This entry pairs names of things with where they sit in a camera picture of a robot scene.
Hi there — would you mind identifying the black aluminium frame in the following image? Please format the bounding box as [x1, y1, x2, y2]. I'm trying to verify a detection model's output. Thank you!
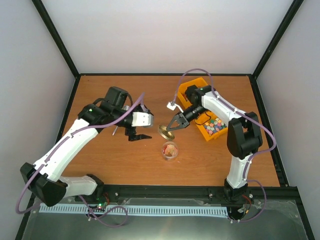
[14, 0, 316, 240]

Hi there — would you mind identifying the silver metal scoop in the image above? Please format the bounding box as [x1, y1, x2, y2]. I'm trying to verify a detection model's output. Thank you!
[111, 104, 131, 136]

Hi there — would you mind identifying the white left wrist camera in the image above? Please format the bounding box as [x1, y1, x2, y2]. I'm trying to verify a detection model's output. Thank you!
[131, 112, 154, 128]

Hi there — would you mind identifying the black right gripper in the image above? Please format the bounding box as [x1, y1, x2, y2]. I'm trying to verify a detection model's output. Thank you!
[166, 105, 207, 132]

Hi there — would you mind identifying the yellow star candy bin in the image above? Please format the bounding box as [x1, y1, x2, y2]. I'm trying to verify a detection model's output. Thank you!
[194, 111, 228, 142]

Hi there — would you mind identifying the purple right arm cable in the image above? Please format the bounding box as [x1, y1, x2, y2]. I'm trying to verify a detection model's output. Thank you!
[172, 68, 276, 223]

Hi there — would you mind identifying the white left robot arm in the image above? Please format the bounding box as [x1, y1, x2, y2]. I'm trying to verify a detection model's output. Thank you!
[20, 86, 154, 207]

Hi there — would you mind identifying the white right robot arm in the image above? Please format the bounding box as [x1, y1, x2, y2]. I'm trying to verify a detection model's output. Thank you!
[166, 85, 263, 202]

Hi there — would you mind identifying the pile of star candies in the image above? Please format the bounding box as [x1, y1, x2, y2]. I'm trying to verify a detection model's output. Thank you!
[203, 118, 227, 136]

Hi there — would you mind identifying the gold jar lid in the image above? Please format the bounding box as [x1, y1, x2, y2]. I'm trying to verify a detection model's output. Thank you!
[158, 125, 175, 141]

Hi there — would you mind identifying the yellow popsicle candy bin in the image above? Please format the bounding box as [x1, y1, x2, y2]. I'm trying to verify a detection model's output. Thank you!
[178, 94, 191, 109]

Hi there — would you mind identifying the light blue cable duct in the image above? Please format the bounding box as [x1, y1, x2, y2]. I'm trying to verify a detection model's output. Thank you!
[38, 203, 228, 218]

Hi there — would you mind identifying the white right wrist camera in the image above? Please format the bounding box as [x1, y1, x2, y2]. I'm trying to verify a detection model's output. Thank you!
[166, 101, 184, 113]

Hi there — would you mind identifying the clear glass jar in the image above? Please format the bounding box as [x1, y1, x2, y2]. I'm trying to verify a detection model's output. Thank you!
[160, 141, 179, 161]

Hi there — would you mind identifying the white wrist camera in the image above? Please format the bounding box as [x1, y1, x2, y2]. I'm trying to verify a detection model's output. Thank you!
[131, 112, 154, 128]
[166, 101, 184, 113]

